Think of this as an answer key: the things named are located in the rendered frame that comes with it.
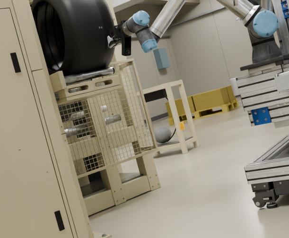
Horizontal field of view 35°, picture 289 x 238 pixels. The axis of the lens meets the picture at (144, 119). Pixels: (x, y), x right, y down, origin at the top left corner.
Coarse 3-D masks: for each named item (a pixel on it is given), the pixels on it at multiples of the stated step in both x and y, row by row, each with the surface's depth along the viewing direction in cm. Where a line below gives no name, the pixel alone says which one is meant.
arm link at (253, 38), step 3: (249, 30) 228; (249, 33) 231; (249, 36) 233; (252, 36) 229; (270, 36) 227; (273, 36) 229; (252, 39) 230; (255, 39) 228; (258, 39) 228; (261, 39) 227; (264, 39) 227; (252, 42) 231
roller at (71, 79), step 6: (84, 72) 258; (90, 72) 259; (96, 72) 261; (102, 72) 263; (108, 72) 265; (66, 78) 250; (72, 78) 252; (78, 78) 254; (84, 78) 257; (90, 78) 260
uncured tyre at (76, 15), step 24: (48, 0) 253; (72, 0) 246; (96, 0) 254; (48, 24) 292; (72, 24) 244; (96, 24) 250; (48, 48) 293; (72, 48) 247; (96, 48) 253; (72, 72) 257
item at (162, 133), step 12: (168, 84) 502; (180, 84) 527; (144, 96) 529; (156, 96) 520; (168, 96) 503; (192, 120) 530; (156, 132) 531; (168, 132) 529; (180, 132) 503; (192, 132) 530; (168, 144) 518; (180, 144) 506
